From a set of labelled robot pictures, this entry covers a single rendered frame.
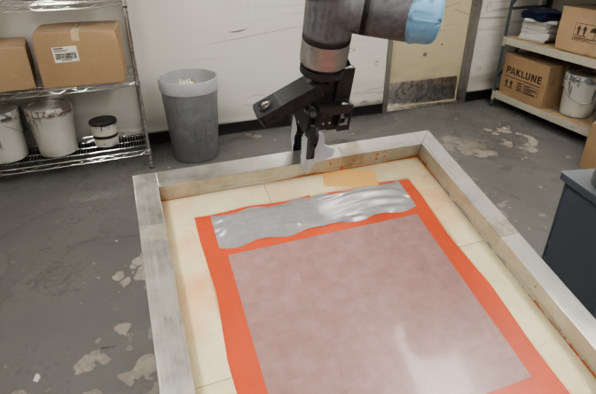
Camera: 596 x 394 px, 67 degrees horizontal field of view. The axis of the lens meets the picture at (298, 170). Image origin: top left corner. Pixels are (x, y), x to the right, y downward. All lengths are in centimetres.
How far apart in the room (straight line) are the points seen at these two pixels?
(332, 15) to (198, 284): 43
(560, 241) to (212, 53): 331
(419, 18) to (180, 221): 48
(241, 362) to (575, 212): 73
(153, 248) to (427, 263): 42
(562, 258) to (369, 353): 59
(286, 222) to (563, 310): 43
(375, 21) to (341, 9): 5
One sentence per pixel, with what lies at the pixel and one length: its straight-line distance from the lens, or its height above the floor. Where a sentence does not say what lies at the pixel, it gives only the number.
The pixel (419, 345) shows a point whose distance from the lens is 69.
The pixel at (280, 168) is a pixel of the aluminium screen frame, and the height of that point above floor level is 126.
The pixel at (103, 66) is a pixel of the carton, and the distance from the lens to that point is 345.
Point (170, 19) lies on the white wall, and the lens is 389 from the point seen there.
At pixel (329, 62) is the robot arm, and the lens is 70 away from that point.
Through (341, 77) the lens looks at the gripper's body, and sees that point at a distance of 75.
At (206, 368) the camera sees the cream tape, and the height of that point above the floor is 115.
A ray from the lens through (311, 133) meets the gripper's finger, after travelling 75.
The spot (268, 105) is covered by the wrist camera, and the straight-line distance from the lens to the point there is 74.
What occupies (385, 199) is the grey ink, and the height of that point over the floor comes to 121.
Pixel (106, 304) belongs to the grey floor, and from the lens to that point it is 253.
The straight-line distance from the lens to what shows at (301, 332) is 66.
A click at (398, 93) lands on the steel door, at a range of 487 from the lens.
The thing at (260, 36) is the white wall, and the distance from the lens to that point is 405.
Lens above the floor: 163
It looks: 28 degrees down
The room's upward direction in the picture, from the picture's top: straight up
